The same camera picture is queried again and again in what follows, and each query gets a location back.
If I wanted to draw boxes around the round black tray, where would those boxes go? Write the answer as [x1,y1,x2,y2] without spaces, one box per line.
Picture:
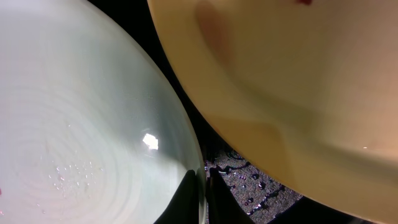
[91,0,364,223]

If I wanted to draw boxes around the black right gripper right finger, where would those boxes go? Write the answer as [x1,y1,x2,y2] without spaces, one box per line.
[206,168,254,224]

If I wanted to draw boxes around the yellow plate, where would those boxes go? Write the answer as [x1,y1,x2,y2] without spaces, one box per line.
[148,0,397,223]

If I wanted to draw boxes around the mint green plate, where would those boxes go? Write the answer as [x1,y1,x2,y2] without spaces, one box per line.
[1,1,206,223]

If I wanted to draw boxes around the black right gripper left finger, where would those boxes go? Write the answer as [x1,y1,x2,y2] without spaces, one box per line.
[154,170,199,224]

